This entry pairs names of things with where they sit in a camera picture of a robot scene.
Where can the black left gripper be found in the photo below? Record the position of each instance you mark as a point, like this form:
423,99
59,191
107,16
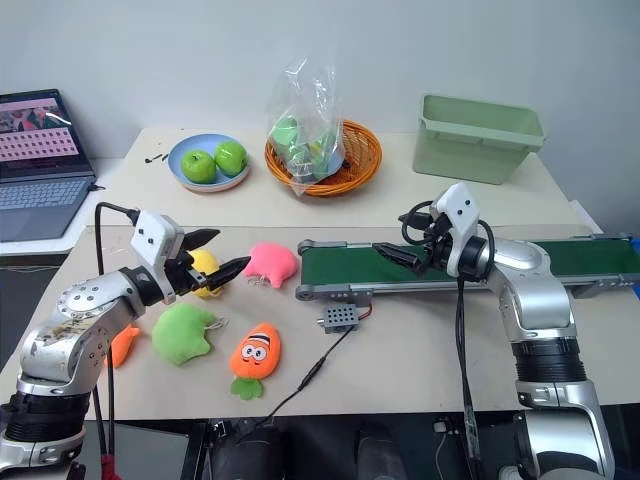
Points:
181,277

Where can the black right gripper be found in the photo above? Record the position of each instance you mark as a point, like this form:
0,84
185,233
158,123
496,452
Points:
434,247

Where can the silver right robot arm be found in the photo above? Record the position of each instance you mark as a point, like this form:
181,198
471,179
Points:
540,300

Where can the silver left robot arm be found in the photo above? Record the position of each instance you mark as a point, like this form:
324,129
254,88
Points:
75,320

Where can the green conveyor belt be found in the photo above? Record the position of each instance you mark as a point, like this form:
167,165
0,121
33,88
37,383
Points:
350,265

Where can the grey control box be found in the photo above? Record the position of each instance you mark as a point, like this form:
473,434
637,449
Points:
337,318

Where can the yellow plush toy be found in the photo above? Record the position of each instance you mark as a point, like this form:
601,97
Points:
206,260

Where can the pink plush toy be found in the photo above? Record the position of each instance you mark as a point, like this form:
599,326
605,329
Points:
272,260

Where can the blue plate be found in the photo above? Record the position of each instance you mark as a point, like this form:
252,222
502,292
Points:
210,186

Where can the green plush toy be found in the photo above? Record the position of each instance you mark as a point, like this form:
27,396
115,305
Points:
180,335

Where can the green apple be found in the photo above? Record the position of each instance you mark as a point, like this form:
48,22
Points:
231,157
198,166

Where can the orange plush carrot toy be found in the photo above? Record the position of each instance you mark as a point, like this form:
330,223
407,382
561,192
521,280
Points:
255,352

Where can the orange woven basket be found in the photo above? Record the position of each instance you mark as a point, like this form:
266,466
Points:
360,155

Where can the green plastic bin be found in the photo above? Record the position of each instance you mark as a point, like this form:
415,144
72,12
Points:
475,145

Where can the clear bag with green items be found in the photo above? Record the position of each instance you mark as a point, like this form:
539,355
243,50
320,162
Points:
305,125

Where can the grey laptop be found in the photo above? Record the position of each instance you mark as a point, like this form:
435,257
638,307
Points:
40,190

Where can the blue plastic piece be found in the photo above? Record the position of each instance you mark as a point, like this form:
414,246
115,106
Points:
636,292

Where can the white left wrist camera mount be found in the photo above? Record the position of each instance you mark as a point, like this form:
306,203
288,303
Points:
152,235

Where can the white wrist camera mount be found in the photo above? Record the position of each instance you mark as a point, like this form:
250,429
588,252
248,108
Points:
462,210
152,235

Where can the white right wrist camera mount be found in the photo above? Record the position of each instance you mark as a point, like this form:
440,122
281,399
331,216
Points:
462,210

